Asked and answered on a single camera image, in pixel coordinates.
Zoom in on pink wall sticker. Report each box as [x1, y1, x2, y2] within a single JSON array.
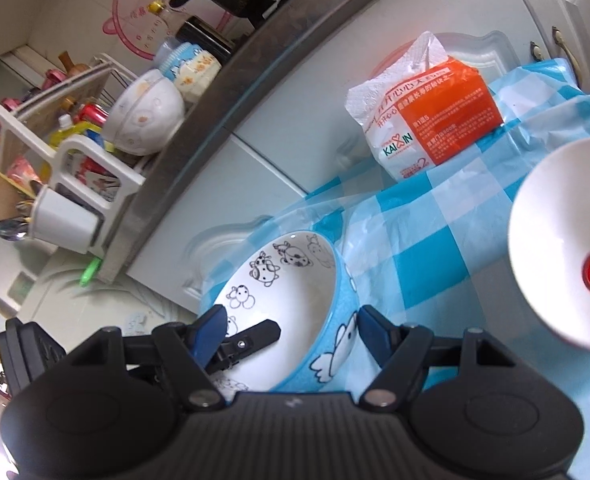
[[110, 0, 236, 58]]

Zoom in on blue and white printed cups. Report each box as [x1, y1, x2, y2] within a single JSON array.
[[154, 40, 223, 103]]

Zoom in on white plastic dish rack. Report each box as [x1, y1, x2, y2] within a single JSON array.
[[0, 52, 148, 261]]

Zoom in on white bowl with orange flowers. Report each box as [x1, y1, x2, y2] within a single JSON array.
[[100, 69, 186, 157]]

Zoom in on brass cabinet handle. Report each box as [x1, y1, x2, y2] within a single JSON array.
[[552, 26, 590, 86]]

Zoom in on green plastic clip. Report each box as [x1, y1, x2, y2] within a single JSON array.
[[79, 256, 103, 287]]

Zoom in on dark jar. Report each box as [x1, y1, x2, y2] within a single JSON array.
[[175, 15, 238, 63]]

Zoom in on glass oil bottle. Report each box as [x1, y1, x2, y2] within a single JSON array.
[[147, 1, 178, 48]]

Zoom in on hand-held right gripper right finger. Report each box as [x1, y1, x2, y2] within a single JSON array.
[[357, 304, 512, 411]]

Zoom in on blue and white checked tablecloth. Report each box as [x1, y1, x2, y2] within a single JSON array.
[[197, 57, 590, 461]]

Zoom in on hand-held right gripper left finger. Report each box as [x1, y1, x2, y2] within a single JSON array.
[[82, 305, 228, 411]]

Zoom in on blue bowl with cartoon animals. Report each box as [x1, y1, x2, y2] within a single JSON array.
[[210, 230, 363, 395]]

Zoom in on orange and white tissue packet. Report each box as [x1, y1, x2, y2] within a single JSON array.
[[344, 30, 506, 183]]

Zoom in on red bowl with white inside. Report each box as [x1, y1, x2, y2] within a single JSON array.
[[507, 136, 590, 356]]

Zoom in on red printed carton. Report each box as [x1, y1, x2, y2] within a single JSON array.
[[72, 152, 123, 198]]

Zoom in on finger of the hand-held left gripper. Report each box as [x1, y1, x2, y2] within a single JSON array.
[[206, 319, 282, 373]]

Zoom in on white utensil holder cup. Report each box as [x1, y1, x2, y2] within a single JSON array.
[[28, 185, 103, 256]]

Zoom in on yellow bottle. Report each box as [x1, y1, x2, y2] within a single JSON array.
[[49, 114, 107, 151]]

